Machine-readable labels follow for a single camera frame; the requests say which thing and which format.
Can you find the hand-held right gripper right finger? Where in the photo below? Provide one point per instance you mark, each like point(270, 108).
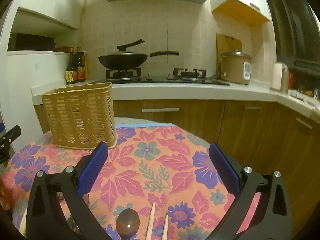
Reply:
point(223, 170)

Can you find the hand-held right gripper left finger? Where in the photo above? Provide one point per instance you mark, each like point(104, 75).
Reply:
point(93, 167)

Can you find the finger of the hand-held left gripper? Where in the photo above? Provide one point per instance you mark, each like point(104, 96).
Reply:
point(12, 133)

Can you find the tan plastic utensil basket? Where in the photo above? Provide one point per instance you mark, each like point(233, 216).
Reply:
point(75, 115)

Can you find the metal spoon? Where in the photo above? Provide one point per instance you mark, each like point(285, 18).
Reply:
point(127, 222)

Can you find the floral tablecloth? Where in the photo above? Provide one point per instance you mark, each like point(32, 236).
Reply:
point(155, 155)

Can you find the white shelf unit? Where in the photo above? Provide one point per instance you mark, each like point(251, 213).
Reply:
point(30, 67)

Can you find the dark soy sauce bottle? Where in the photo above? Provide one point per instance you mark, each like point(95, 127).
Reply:
point(71, 72)
point(81, 67)

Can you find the black box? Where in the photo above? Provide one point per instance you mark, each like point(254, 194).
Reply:
point(30, 42)

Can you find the beige rice cooker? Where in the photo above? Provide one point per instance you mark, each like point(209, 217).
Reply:
point(233, 67)

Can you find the white thermos jug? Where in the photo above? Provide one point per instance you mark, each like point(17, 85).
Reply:
point(278, 77)

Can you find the black wok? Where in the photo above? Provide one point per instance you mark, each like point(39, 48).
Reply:
point(122, 61)

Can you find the black gas stove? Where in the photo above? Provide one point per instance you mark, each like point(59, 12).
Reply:
point(160, 79)

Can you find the black wok lid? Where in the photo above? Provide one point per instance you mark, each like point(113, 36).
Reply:
point(125, 52)

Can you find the wooden cutting board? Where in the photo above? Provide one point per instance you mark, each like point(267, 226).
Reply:
point(225, 43)

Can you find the dark window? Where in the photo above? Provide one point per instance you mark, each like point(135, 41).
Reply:
point(297, 30)

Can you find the white wall cabinet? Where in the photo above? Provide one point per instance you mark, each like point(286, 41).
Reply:
point(245, 2)

